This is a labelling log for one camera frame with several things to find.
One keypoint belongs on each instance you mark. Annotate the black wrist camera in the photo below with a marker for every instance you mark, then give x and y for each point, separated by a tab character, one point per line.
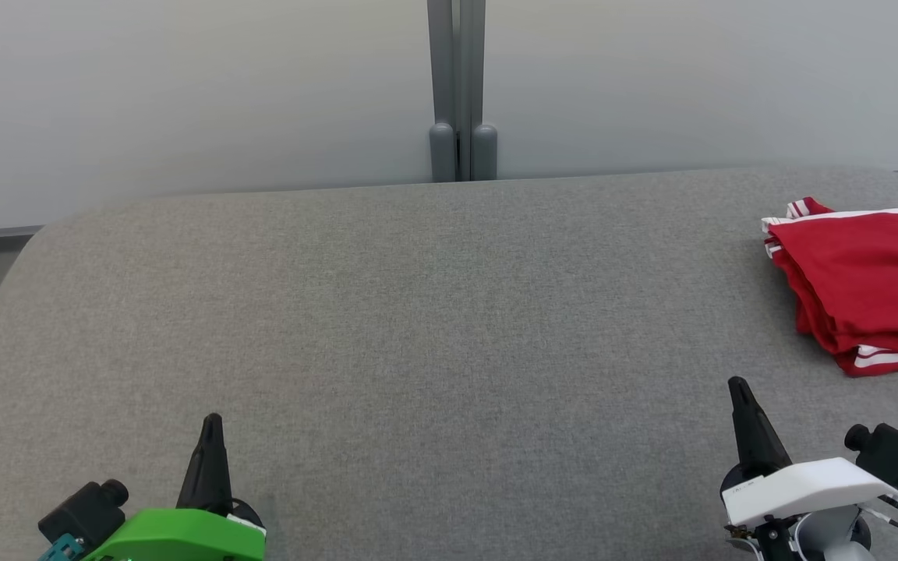
86	510
889	452

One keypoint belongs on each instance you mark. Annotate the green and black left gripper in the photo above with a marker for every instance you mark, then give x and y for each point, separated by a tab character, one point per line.
184	538

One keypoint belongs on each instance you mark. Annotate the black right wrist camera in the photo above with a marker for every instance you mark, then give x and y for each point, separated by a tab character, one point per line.
889	452

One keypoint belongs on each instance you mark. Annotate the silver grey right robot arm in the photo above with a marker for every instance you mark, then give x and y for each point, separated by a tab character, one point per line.
835	541

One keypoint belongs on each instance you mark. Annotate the grey metal partition post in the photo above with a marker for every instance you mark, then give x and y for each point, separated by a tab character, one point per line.
441	78

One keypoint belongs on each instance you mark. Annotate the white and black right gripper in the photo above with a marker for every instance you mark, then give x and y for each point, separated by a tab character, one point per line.
800	487

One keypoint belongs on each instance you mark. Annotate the red Bulls basketball jersey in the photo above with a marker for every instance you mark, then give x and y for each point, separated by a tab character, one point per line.
862	280

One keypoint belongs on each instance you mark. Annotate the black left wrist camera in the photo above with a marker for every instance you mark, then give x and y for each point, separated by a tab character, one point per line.
86	510

